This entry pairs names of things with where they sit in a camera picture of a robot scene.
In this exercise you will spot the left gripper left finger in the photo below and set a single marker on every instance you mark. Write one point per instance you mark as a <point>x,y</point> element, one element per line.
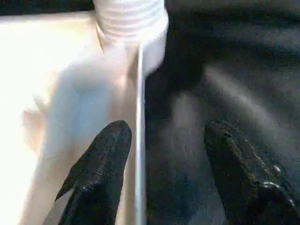
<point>98,175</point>

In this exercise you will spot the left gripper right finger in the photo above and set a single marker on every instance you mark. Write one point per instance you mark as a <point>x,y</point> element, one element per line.
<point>243,178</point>

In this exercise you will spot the white plastic table top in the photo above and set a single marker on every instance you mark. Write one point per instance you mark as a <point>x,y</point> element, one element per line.
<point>58,93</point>

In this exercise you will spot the white plastic table leg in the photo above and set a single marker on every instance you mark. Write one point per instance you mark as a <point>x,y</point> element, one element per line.
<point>131,16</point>

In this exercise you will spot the black plastic sheet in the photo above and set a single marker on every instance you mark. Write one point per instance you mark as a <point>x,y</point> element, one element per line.
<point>222,70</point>

